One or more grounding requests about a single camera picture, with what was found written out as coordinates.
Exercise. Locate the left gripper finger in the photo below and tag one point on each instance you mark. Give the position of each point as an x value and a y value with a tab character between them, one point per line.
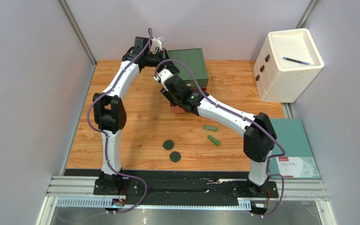
171	67
164	55

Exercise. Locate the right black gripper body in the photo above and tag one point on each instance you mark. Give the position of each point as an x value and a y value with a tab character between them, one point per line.
170	97

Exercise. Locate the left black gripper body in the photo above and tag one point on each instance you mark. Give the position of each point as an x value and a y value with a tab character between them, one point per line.
153	60

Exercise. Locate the red drawer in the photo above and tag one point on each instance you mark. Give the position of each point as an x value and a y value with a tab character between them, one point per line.
176	109

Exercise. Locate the green top drawer box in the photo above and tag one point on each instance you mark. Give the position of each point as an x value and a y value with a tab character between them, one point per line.
194	60

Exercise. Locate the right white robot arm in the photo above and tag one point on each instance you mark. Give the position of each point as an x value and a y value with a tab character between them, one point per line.
257	130

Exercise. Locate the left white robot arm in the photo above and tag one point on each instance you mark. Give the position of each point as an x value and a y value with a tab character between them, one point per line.
108	107

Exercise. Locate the green lipstick upper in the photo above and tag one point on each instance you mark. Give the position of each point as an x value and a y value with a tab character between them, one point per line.
210	128

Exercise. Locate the green lipstick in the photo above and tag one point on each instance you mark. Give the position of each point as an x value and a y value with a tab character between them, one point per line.
213	140
210	128

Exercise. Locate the green round pad upper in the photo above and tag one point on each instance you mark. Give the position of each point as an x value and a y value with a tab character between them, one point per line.
168	144

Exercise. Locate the green round pad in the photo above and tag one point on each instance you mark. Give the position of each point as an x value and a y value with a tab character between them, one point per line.
168	144
175	156

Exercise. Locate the green round pad lower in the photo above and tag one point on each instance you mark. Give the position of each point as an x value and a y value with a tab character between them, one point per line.
175	156

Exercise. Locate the green lipstick lower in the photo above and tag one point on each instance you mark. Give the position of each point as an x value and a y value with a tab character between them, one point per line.
213	140

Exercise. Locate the white three-drawer cabinet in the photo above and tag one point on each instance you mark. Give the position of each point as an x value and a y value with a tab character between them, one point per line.
281	81

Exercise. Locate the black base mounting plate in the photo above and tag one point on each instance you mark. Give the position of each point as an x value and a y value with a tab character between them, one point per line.
184	188

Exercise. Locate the blue pen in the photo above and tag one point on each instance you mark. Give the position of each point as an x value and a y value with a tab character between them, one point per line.
296	61

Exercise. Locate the teal box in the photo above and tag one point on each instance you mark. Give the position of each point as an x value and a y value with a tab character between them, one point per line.
298	161

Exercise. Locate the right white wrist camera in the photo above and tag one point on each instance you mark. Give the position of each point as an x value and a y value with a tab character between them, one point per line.
163	75

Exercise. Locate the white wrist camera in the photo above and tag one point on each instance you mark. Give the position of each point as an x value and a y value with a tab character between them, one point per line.
163	75
156	44

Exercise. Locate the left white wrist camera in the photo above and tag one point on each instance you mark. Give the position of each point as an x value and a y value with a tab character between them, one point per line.
156	44

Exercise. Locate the aluminium frame rail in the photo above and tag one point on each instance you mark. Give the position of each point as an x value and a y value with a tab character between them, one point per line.
77	191

